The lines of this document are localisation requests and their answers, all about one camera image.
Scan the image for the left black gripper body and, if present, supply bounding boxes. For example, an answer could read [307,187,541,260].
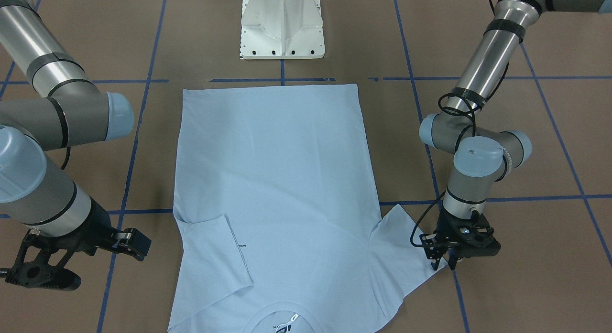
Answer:
[434,209,501,258]

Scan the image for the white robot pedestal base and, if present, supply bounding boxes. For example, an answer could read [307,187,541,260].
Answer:
[239,0,326,60]

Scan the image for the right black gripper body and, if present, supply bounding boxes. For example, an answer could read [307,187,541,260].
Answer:
[45,199,120,256]

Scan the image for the light blue t-shirt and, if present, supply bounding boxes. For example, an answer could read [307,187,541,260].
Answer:
[168,84,435,333]

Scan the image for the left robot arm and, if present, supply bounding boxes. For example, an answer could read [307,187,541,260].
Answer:
[419,0,611,270]

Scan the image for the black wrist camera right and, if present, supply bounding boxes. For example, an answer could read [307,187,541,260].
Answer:
[1,229,81,291]

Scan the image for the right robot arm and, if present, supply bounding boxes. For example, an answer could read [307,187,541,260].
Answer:
[1,0,151,261]

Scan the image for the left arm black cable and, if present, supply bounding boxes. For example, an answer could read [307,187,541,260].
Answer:
[410,61,510,247]

